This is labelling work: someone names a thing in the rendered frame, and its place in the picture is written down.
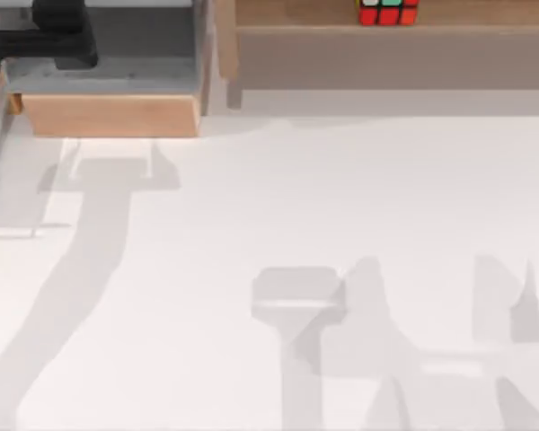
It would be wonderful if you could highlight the colourful puzzle cube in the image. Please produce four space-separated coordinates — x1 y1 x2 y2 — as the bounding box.
358 0 420 27

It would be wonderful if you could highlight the grey pierced drawer inside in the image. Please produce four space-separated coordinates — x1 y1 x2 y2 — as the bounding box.
0 0 216 119

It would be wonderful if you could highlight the wooden open shelf unit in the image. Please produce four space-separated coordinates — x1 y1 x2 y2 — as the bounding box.
214 0 539 110

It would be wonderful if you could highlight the pale wooden drawer front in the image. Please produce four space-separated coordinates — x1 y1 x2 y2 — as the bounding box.
21 92 202 138

